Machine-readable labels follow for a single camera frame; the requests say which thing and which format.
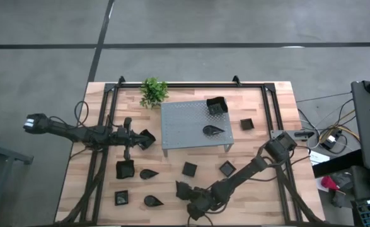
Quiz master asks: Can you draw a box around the grey bracket with black lever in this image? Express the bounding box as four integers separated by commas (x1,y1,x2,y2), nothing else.
270,129,316,141

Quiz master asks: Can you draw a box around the black power adapter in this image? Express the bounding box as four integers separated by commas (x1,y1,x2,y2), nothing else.
318,134,342,151

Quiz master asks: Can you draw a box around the small black square plate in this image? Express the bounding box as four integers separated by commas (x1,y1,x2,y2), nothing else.
181,161,199,178
113,189,130,207
240,117,255,131
219,160,237,178

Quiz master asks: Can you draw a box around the black aluminium table frame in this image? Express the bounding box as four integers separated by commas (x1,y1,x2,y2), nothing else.
54,74,326,226

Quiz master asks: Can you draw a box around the black wavy square plate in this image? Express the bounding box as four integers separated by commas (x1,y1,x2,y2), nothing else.
138,128,157,151
115,159,136,180
205,96,229,116

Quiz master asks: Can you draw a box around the green potted plant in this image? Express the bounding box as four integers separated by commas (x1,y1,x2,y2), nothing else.
139,76,170,110

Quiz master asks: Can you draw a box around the grey perforated metal shelf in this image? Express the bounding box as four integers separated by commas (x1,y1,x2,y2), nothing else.
160,99,235,158

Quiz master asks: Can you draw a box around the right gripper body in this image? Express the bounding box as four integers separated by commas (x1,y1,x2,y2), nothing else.
175,181,219,221

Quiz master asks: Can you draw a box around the white paper sheet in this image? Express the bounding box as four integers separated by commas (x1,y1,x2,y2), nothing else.
308,150,330,166

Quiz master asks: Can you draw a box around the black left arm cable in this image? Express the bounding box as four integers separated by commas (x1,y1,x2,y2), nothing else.
73,100,91,127

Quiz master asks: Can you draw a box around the red plastic object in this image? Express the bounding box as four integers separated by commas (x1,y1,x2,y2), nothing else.
320,175,340,192

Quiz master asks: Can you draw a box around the thin grey floor cable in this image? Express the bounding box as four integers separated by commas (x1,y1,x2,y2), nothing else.
296,91,352,103

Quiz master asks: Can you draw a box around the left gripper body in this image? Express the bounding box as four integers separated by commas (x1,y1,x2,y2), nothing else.
115,117,135,161

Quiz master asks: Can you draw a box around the grey metal table frame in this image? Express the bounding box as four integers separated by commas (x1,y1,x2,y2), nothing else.
0,125,35,227

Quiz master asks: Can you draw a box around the black teardrop plate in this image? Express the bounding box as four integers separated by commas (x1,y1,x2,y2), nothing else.
202,124,226,137
139,168,160,180
143,194,165,208

